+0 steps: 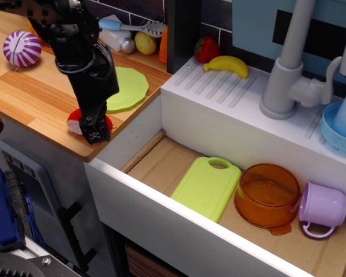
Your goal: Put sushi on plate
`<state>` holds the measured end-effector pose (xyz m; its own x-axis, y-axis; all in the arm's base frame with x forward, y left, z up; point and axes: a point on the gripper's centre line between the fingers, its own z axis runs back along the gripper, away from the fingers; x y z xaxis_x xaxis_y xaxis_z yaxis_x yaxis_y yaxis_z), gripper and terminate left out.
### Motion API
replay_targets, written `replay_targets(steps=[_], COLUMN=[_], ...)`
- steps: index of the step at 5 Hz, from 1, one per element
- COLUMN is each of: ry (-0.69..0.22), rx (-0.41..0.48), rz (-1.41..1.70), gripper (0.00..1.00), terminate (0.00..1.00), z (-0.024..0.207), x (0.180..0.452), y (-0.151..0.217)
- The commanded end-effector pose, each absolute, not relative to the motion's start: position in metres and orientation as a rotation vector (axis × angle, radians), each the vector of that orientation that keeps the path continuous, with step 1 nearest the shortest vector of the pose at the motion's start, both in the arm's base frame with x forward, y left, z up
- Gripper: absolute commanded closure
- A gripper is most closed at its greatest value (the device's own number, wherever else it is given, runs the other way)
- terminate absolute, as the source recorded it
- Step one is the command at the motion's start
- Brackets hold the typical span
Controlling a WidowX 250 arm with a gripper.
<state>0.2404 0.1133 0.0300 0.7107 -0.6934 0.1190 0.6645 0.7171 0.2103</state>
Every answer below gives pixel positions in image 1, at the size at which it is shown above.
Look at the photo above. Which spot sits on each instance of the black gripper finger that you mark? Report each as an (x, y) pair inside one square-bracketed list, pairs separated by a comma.
[(96, 131)]

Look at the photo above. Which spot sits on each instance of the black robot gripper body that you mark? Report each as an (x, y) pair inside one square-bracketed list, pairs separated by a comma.
[(93, 80)]

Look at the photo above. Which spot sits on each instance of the red and white toy sushi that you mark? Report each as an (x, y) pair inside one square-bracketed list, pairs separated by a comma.
[(73, 121)]

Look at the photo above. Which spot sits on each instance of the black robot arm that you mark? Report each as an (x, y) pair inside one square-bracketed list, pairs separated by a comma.
[(72, 33)]

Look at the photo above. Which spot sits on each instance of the light green toy plate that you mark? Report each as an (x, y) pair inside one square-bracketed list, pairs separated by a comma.
[(133, 87)]

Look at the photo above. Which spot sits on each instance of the white toy milk carton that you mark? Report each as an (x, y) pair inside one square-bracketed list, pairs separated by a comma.
[(114, 38)]

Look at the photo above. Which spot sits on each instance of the silver metal ball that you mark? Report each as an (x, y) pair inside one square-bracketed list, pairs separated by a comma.
[(128, 46)]

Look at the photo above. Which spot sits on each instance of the yellow toy potato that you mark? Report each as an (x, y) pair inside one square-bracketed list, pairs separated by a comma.
[(145, 44)]

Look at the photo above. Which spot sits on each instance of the purple white striped toy onion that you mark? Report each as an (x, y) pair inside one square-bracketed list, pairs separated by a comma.
[(22, 49)]

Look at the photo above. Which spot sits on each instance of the orange toy carrot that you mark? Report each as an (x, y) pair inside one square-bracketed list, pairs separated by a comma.
[(163, 50)]

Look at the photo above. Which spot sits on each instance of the red toy strawberry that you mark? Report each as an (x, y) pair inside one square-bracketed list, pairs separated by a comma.
[(205, 49)]

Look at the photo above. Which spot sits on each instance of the green toy cutting board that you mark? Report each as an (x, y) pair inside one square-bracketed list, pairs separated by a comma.
[(207, 186)]

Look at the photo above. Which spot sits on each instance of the blue clamp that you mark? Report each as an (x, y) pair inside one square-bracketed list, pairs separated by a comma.
[(16, 213)]

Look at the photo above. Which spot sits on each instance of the yellow toy banana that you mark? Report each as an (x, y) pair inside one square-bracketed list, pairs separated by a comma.
[(228, 63)]

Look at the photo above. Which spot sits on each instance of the orange transparent toy pot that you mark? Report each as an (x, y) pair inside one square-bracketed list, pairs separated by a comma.
[(267, 197)]

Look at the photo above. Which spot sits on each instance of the grey toy faucet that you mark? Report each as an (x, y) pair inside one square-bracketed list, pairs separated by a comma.
[(286, 85)]

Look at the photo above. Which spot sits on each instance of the blue toy bowl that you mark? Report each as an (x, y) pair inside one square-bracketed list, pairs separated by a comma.
[(331, 136)]

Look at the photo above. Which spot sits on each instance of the lilac toy mug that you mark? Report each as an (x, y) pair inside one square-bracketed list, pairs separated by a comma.
[(322, 206)]

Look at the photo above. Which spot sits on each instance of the light blue panel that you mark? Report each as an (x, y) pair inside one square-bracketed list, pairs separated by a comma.
[(259, 29)]

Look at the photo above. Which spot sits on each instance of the grey pasta spoon blue handle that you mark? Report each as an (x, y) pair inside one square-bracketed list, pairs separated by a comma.
[(154, 29)]

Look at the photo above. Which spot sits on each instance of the black oven door handle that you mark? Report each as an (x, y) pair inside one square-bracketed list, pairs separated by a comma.
[(65, 216)]

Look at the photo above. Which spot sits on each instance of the black vertical post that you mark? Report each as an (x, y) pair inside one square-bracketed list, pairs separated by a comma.
[(183, 20)]

